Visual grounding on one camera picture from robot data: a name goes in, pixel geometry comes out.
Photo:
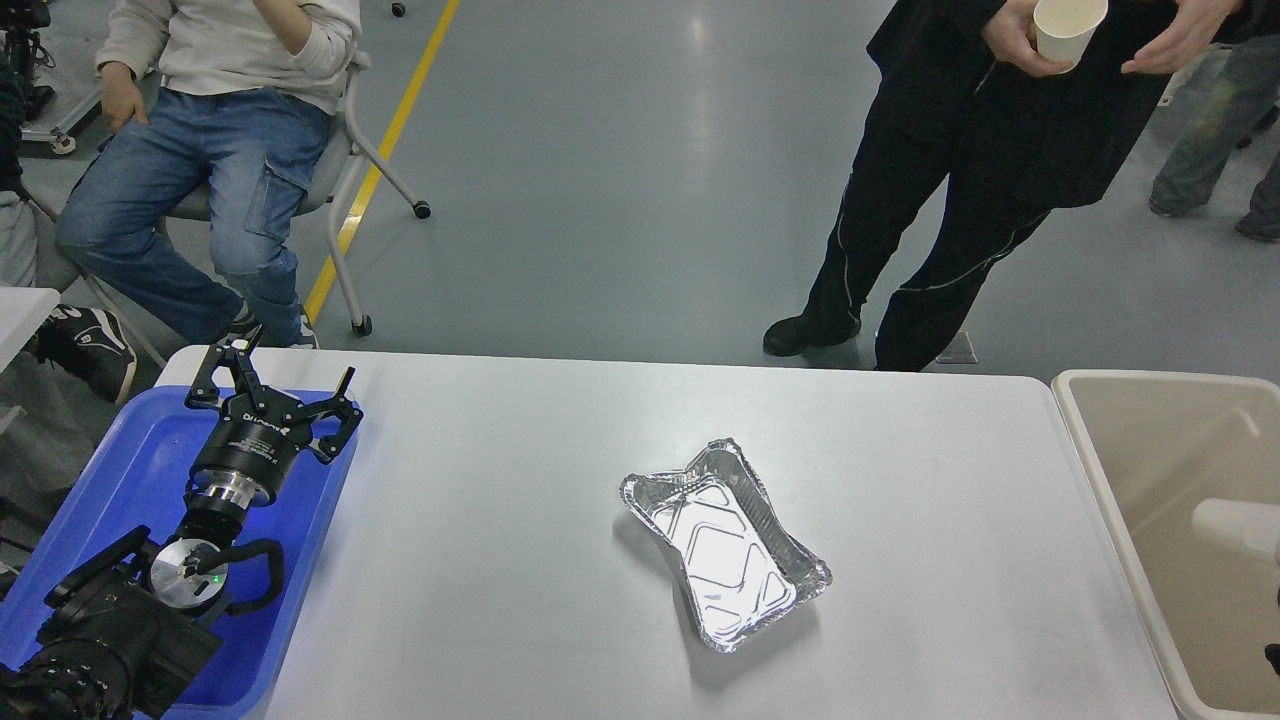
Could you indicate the crumpled aluminium foil tray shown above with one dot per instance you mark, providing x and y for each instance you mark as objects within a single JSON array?
[{"x": 740, "y": 569}]

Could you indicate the seated person in jeans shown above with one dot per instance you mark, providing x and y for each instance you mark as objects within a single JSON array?
[{"x": 218, "y": 114}]

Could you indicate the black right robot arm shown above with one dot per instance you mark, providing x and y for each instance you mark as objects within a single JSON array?
[{"x": 1272, "y": 655}]

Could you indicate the beige plastic bin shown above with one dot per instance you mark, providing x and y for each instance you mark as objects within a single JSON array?
[{"x": 1154, "y": 445}]

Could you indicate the person in olive trousers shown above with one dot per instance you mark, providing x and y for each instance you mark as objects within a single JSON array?
[{"x": 1245, "y": 88}]

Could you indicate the cream paper cup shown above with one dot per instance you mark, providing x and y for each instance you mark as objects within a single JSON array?
[{"x": 1248, "y": 528}]

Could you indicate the black and white sneaker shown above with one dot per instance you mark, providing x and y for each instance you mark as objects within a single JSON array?
[{"x": 89, "y": 343}]

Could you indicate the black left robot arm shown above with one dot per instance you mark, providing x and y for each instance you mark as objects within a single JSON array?
[{"x": 169, "y": 582}]

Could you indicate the standing person in black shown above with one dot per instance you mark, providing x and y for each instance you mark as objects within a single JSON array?
[{"x": 966, "y": 99}]

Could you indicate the white paper cup held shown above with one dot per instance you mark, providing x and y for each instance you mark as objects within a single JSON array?
[{"x": 1064, "y": 29}]

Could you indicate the blue plastic tray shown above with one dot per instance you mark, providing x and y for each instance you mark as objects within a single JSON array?
[{"x": 138, "y": 476}]

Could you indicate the right floor socket plate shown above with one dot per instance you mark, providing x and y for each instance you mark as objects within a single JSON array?
[{"x": 959, "y": 351}]

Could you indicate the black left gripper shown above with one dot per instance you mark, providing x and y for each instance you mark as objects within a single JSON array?
[{"x": 252, "y": 445}]

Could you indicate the metal trolley base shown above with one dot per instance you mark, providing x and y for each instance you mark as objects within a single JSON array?
[{"x": 63, "y": 110}]

